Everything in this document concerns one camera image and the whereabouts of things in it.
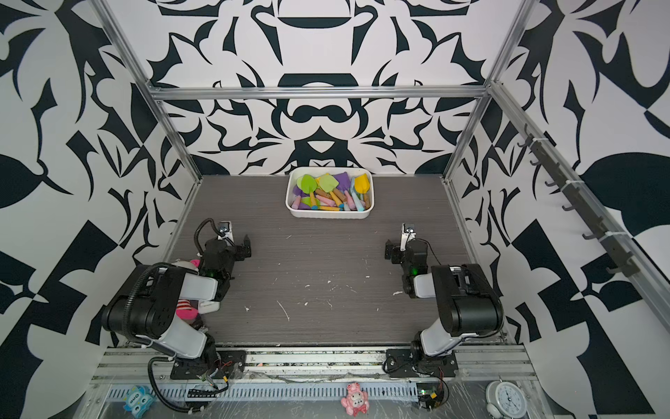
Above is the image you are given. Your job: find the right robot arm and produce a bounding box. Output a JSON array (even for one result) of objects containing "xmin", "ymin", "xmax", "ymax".
[{"xmin": 384, "ymin": 239, "xmax": 504, "ymax": 359}]

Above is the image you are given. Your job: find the blue owl toy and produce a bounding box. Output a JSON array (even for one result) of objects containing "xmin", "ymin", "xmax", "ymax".
[{"xmin": 124, "ymin": 386, "xmax": 155, "ymax": 419}]

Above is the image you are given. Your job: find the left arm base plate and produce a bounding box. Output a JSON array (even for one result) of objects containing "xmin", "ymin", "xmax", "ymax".
[{"xmin": 170, "ymin": 350, "xmax": 247, "ymax": 380}]

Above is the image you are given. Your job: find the white slotted cable duct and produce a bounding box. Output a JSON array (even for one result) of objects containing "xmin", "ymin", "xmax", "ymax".
[{"xmin": 106, "ymin": 383, "xmax": 420, "ymax": 403}]

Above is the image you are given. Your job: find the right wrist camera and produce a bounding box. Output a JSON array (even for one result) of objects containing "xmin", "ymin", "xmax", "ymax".
[{"xmin": 401, "ymin": 223, "xmax": 415, "ymax": 251}]

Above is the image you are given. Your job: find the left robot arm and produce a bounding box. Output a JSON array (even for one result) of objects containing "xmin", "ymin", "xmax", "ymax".
[{"xmin": 101, "ymin": 237, "xmax": 252, "ymax": 360}]

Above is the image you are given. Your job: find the white plastic storage box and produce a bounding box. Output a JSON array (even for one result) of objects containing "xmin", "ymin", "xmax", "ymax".
[{"xmin": 285, "ymin": 167, "xmax": 375, "ymax": 220}]

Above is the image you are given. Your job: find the black wall hook rack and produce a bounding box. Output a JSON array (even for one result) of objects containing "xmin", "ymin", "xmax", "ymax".
[{"xmin": 519, "ymin": 133, "xmax": 640, "ymax": 278}]

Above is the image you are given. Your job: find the yellow toy shovel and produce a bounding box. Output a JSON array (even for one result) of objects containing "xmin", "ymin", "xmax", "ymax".
[{"xmin": 353, "ymin": 175, "xmax": 371, "ymax": 210}]

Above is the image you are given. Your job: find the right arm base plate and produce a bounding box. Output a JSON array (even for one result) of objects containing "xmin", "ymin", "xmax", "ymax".
[{"xmin": 381, "ymin": 349, "xmax": 459, "ymax": 378}]

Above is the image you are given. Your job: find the white alarm clock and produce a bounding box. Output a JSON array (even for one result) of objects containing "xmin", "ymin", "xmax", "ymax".
[{"xmin": 485, "ymin": 381, "xmax": 528, "ymax": 419}]

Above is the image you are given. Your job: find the green shovel yellow handle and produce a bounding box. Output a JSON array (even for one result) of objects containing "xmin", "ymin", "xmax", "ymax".
[{"xmin": 297, "ymin": 175, "xmax": 318, "ymax": 210}]

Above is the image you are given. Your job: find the pink striped plush doll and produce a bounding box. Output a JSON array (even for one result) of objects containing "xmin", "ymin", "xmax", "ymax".
[{"xmin": 173, "ymin": 259, "xmax": 200, "ymax": 322}]

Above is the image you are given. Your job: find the pink bear toy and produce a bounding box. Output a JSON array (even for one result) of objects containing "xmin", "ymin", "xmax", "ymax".
[{"xmin": 340, "ymin": 382, "xmax": 370, "ymax": 417}]

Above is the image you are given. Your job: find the green shovel brown handle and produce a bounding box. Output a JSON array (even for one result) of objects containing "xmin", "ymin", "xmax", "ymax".
[{"xmin": 316, "ymin": 174, "xmax": 344, "ymax": 208}]

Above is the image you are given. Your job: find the purple shovel in box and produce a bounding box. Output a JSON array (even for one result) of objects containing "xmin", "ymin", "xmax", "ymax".
[{"xmin": 333, "ymin": 172, "xmax": 351, "ymax": 192}]

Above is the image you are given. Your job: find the small green circuit board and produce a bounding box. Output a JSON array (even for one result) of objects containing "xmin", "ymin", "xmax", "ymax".
[{"xmin": 417, "ymin": 383, "xmax": 446, "ymax": 410}]

